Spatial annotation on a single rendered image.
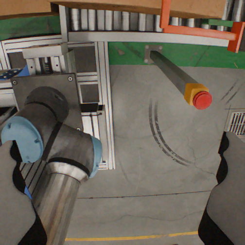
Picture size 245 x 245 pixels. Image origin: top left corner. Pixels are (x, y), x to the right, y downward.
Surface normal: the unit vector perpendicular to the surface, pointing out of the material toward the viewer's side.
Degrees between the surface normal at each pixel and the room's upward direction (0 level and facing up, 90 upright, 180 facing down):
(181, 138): 0
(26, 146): 7
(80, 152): 70
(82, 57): 0
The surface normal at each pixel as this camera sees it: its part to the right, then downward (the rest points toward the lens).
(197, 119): 0.04, 0.49
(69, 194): 0.76, -0.35
